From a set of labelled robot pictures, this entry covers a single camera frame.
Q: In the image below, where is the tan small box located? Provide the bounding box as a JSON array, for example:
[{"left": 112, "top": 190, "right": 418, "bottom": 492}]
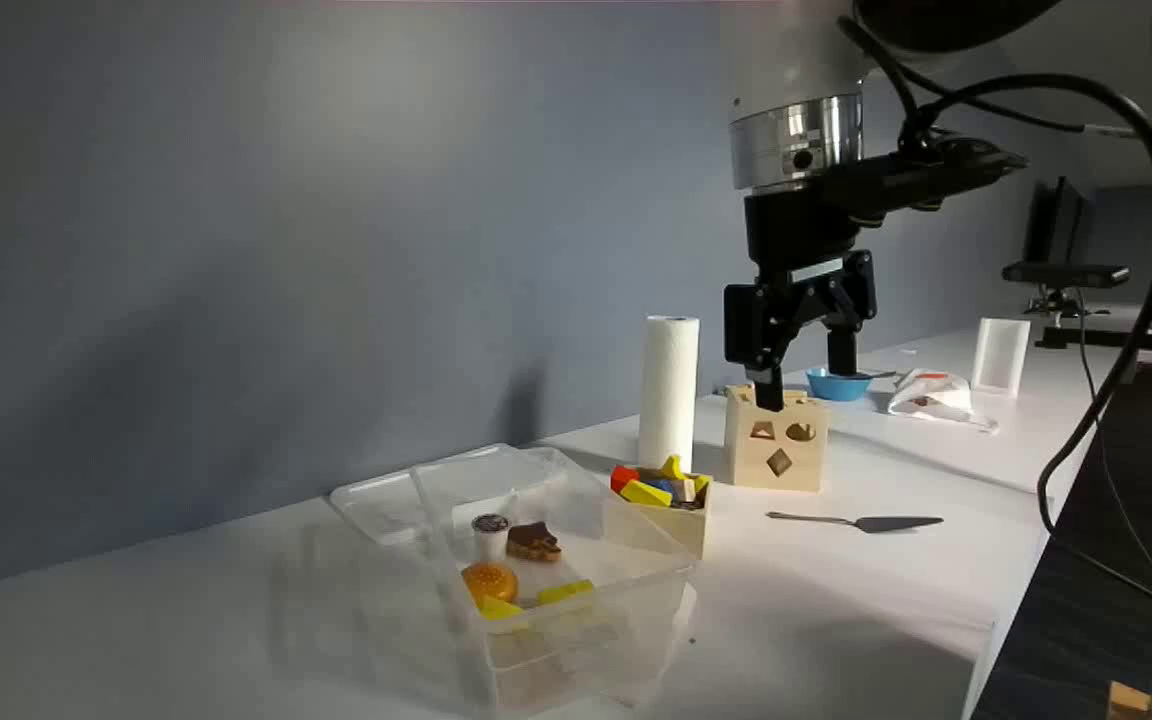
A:
[{"left": 1104, "top": 679, "right": 1152, "bottom": 720}]

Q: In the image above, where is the brown toy cake slice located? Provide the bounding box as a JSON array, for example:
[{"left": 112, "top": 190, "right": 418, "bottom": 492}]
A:
[{"left": 503, "top": 518, "right": 566, "bottom": 568}]

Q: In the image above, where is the crumpled white cloth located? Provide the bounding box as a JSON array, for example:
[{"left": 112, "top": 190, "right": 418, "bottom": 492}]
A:
[{"left": 886, "top": 365, "right": 995, "bottom": 430}]

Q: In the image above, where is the black utensil on table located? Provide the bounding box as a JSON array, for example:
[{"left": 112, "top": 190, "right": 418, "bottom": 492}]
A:
[{"left": 765, "top": 507, "right": 948, "bottom": 537}]

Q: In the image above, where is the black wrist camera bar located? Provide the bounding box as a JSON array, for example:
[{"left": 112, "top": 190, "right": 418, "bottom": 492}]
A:
[{"left": 844, "top": 136, "right": 1027, "bottom": 216}]

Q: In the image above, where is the wooden shape sorter box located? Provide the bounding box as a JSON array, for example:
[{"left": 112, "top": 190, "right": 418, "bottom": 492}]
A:
[{"left": 719, "top": 381, "right": 831, "bottom": 495}]

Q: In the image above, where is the yellow toy block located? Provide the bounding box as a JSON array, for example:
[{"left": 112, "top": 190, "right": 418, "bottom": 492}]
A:
[{"left": 621, "top": 477, "right": 675, "bottom": 513}]

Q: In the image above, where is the white paper towel roll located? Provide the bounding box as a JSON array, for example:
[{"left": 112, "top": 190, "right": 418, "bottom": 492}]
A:
[{"left": 636, "top": 312, "right": 705, "bottom": 470}]

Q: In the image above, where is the translucent white cup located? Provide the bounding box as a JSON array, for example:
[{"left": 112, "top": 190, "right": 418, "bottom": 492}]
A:
[{"left": 969, "top": 314, "right": 1036, "bottom": 401}]

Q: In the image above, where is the clear plastic storage bin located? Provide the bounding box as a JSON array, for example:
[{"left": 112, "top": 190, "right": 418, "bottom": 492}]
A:
[{"left": 298, "top": 457, "right": 705, "bottom": 720}]

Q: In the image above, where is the thin black cable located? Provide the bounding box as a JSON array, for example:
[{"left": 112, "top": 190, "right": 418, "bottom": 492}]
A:
[{"left": 844, "top": 12, "right": 1092, "bottom": 136}]

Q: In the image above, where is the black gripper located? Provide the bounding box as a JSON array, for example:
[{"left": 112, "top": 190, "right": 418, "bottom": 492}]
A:
[{"left": 719, "top": 182, "right": 886, "bottom": 417}]

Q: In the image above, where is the black monitor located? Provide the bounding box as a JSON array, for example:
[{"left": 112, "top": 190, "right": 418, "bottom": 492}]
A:
[{"left": 1000, "top": 176, "right": 1137, "bottom": 290}]

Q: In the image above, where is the black side desk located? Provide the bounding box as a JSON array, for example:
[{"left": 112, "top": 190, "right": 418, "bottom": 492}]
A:
[{"left": 969, "top": 355, "right": 1152, "bottom": 720}]

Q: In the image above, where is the blue bowl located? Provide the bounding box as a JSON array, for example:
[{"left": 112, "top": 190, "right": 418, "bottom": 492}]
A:
[{"left": 803, "top": 369, "right": 878, "bottom": 403}]

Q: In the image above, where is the orange toy fruit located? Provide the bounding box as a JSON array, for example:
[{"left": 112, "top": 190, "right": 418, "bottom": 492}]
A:
[{"left": 459, "top": 558, "right": 522, "bottom": 607}]

